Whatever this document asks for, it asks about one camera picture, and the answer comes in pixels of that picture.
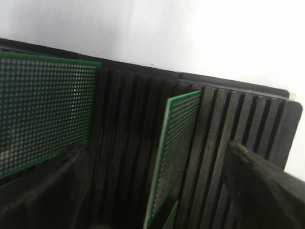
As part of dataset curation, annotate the green perforated circuit board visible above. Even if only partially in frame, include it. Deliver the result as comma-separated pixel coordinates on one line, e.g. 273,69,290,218
143,90,202,229
0,52,102,178
163,200,180,229

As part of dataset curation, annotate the black slotted board rack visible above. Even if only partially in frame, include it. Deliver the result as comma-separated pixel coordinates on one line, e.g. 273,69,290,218
0,39,303,229

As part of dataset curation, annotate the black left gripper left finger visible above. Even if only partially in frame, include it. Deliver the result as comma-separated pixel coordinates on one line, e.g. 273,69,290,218
0,144,90,229

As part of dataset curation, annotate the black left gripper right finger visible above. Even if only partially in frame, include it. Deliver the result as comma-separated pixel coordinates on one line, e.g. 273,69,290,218
224,141,305,229

